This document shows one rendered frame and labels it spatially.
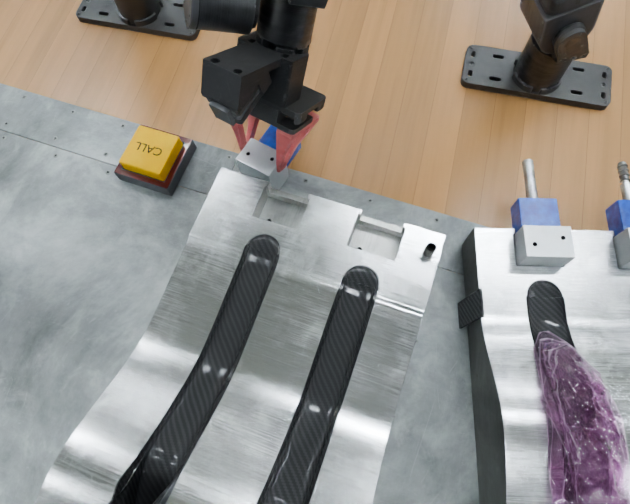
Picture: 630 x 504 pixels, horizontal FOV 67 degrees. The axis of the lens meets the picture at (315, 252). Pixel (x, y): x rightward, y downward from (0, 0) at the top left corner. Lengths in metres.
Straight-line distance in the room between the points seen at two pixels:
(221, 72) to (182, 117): 0.27
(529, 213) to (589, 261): 0.08
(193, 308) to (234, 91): 0.22
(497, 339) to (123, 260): 0.45
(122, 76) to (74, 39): 0.11
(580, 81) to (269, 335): 0.55
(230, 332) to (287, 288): 0.07
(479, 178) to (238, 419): 0.42
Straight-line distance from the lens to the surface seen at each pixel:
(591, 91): 0.78
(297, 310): 0.48
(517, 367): 0.51
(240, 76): 0.45
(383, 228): 0.53
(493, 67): 0.76
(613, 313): 0.59
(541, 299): 0.57
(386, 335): 0.48
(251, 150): 0.60
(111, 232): 0.67
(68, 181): 0.73
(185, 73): 0.78
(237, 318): 0.50
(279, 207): 0.55
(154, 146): 0.66
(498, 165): 0.68
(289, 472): 0.45
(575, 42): 0.67
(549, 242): 0.56
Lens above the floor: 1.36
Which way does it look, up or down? 69 degrees down
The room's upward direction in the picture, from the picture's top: 7 degrees counter-clockwise
